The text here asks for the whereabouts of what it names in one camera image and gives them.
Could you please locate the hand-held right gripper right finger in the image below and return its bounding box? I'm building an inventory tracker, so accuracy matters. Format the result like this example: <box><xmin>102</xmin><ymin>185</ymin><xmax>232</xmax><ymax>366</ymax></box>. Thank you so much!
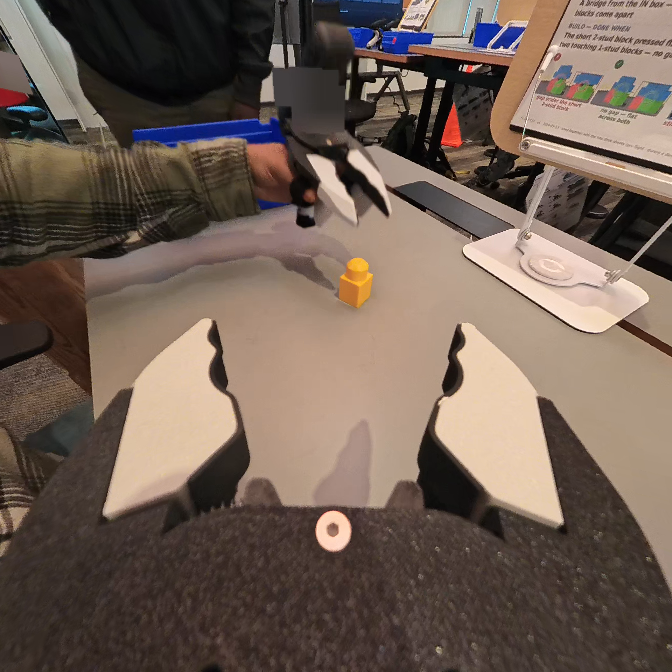
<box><xmin>417</xmin><ymin>323</ymin><xmax>565</xmax><ymax>531</ymax></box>

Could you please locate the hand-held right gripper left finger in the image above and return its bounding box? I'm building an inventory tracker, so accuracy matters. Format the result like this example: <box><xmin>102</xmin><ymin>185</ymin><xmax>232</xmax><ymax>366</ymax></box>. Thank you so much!
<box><xmin>101</xmin><ymin>318</ymin><xmax>250</xmax><ymax>531</ymax></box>

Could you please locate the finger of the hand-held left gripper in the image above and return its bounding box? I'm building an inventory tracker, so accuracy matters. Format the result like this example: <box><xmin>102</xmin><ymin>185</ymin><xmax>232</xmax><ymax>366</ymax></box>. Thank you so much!
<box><xmin>306</xmin><ymin>154</ymin><xmax>360</xmax><ymax>228</ymax></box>
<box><xmin>346</xmin><ymin>147</ymin><xmax>393</xmax><ymax>217</ymax></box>

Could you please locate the orange toy block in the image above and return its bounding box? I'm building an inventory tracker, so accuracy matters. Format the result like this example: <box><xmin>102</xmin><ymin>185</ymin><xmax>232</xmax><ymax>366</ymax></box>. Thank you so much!
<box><xmin>338</xmin><ymin>257</ymin><xmax>374</xmax><ymax>308</ymax></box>

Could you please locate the blue plastic bin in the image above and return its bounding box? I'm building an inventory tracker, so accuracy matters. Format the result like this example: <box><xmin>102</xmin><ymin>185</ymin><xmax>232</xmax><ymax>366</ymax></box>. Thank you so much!
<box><xmin>348</xmin><ymin>27</ymin><xmax>435</xmax><ymax>55</ymax></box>
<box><xmin>471</xmin><ymin>22</ymin><xmax>527</xmax><ymax>51</ymax></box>
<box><xmin>132</xmin><ymin>118</ymin><xmax>295</xmax><ymax>211</ymax></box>

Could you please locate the person's left hand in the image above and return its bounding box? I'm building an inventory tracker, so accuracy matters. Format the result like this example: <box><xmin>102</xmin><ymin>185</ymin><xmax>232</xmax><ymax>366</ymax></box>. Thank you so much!
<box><xmin>247</xmin><ymin>142</ymin><xmax>318</xmax><ymax>205</ymax></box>

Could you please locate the black office stool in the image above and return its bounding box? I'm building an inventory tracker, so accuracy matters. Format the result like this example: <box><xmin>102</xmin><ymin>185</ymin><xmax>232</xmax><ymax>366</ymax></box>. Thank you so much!
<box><xmin>344</xmin><ymin>71</ymin><xmax>401</xmax><ymax>144</ymax></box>

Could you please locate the orange traffic cone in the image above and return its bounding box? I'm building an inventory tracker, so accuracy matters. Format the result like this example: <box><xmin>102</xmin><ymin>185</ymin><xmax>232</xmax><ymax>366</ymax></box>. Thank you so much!
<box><xmin>440</xmin><ymin>102</ymin><xmax>464</xmax><ymax>149</ymax></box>

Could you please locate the brown background table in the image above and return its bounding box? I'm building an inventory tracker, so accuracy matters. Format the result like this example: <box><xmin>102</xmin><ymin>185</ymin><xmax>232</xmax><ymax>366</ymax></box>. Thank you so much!
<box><xmin>354</xmin><ymin>44</ymin><xmax>514</xmax><ymax>175</ymax></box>

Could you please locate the white document stand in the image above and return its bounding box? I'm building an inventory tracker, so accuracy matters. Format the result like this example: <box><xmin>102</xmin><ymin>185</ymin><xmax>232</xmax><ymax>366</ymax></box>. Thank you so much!
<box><xmin>463</xmin><ymin>139</ymin><xmax>672</xmax><ymax>334</ymax></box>

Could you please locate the wooden pillar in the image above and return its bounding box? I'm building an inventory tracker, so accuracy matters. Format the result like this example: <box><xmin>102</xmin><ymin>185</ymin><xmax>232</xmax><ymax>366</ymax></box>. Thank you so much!
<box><xmin>0</xmin><ymin>257</ymin><xmax>93</xmax><ymax>396</ymax></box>

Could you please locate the printed white box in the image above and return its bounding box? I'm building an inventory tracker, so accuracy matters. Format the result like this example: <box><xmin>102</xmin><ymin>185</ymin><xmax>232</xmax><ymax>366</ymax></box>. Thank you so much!
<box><xmin>525</xmin><ymin>170</ymin><xmax>590</xmax><ymax>230</ymax></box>

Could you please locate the black cable tray cover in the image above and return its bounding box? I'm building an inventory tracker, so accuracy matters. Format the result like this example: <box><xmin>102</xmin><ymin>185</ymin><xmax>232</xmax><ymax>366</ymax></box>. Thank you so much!
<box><xmin>394</xmin><ymin>181</ymin><xmax>516</xmax><ymax>240</ymax></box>

